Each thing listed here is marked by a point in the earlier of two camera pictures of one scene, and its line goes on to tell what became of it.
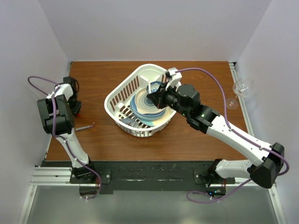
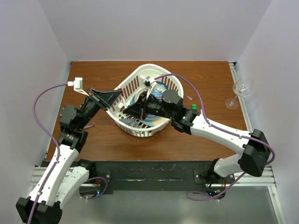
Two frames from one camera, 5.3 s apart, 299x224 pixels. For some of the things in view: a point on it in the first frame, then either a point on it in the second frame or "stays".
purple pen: [84, 127] stays
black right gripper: [159, 97] -> [141, 105]
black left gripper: [75, 109] -> [108, 97]
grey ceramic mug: [130, 121] stays
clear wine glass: [241, 87] stays
